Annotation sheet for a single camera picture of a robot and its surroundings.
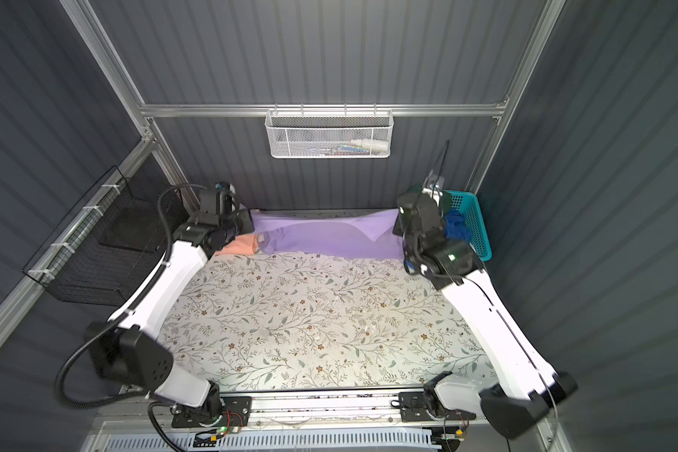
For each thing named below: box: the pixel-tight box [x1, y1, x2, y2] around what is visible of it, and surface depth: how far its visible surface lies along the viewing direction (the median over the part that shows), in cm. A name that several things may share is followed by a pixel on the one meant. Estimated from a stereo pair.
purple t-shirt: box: [250, 209, 404, 259], surface depth 82 cm
